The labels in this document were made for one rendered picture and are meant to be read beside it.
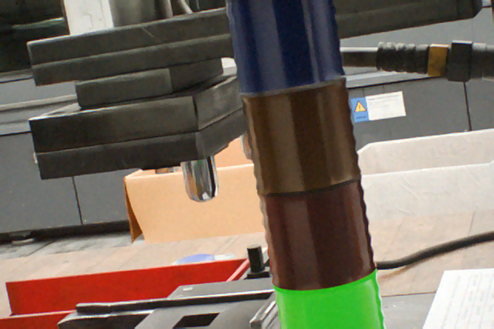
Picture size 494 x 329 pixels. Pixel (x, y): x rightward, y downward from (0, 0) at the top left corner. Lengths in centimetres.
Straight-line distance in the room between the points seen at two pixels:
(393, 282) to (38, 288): 34
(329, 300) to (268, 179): 5
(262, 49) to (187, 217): 269
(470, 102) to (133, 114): 459
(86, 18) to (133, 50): 513
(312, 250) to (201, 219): 266
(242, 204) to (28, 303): 197
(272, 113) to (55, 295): 68
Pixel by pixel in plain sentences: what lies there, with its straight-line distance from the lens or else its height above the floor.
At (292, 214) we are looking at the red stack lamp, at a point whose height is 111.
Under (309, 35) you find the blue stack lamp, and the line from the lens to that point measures 35.
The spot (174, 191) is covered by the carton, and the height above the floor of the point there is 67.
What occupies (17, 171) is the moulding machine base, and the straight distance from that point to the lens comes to 607.
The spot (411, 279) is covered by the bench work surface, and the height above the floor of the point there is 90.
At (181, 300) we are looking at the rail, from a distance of 74.
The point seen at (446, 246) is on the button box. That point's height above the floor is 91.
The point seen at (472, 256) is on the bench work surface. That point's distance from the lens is 106.
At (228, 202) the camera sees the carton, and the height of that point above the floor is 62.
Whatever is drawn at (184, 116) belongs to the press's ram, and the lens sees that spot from 57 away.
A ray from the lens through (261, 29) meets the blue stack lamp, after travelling 35.
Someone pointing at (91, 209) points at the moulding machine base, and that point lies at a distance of 589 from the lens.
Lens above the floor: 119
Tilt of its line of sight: 9 degrees down
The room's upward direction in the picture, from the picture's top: 10 degrees counter-clockwise
